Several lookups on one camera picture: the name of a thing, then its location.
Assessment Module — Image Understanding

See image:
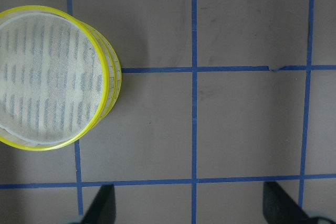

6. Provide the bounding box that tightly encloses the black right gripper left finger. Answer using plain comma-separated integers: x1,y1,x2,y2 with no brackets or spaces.
82,184,116,223

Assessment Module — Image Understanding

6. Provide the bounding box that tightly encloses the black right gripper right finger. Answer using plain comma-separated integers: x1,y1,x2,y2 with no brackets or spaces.
263,182,315,224

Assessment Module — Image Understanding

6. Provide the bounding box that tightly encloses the yellow steamer layer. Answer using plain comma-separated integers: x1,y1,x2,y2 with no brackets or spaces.
0,5,110,152
80,22,122,121

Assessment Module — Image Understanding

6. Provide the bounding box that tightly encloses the white steamer cloth liner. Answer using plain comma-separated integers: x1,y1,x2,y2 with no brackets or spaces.
0,13,103,142

